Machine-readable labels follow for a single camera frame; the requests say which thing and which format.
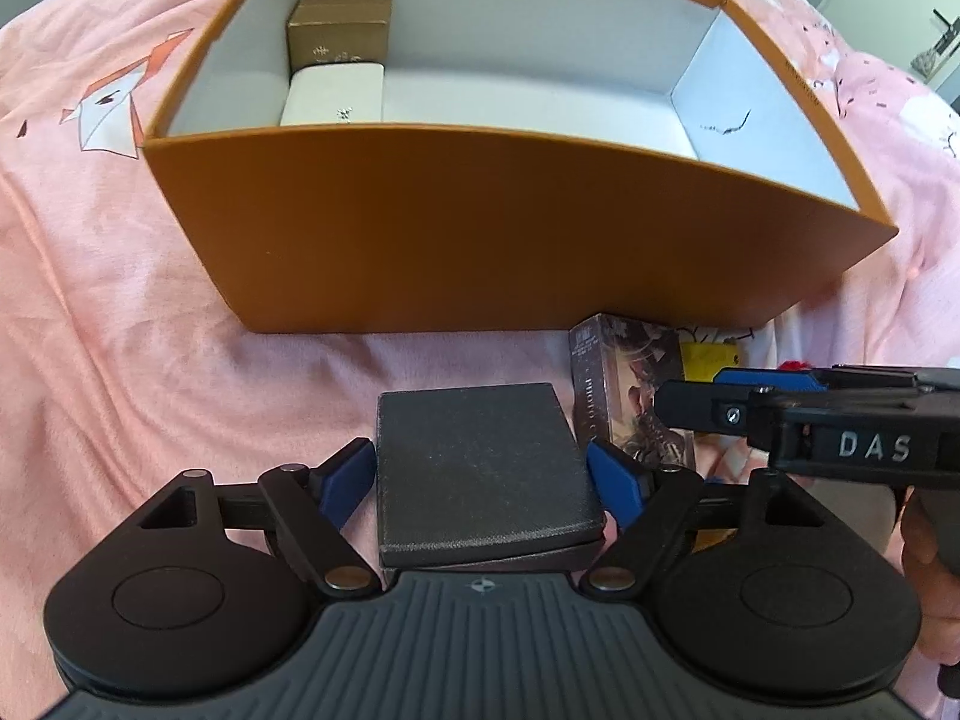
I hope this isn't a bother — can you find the printed photo card box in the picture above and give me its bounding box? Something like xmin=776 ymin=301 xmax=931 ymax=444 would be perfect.
xmin=568 ymin=313 xmax=704 ymax=467

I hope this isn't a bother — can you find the orange cardboard box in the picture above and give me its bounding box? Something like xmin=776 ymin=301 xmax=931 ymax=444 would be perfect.
xmin=142 ymin=0 xmax=899 ymax=335

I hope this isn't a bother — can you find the pink printed blanket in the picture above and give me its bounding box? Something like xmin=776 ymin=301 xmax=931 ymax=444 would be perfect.
xmin=0 ymin=0 xmax=960 ymax=720

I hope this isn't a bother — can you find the person's right hand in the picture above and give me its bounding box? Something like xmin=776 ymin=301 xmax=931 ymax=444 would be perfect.
xmin=900 ymin=499 xmax=960 ymax=665

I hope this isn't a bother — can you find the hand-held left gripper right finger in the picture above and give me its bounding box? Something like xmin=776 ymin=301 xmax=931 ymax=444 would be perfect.
xmin=581 ymin=441 xmax=826 ymax=593

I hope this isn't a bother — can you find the small brown box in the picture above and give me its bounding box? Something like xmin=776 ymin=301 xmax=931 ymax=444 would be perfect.
xmin=285 ymin=0 xmax=395 ymax=70

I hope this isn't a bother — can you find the small white box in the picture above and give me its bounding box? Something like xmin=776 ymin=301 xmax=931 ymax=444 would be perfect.
xmin=279 ymin=64 xmax=387 ymax=127

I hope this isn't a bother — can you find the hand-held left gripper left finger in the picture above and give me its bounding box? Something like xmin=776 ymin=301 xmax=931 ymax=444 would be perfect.
xmin=140 ymin=439 xmax=380 ymax=597

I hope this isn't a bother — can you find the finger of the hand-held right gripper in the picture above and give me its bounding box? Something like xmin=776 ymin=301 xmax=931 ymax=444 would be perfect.
xmin=654 ymin=381 xmax=758 ymax=436
xmin=712 ymin=364 xmax=960 ymax=395

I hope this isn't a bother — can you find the yellow paper packet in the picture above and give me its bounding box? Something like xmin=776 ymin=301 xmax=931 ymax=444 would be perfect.
xmin=677 ymin=341 xmax=740 ymax=385

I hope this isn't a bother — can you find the dark grey box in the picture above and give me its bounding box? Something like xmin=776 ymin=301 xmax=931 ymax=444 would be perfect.
xmin=373 ymin=382 xmax=607 ymax=572

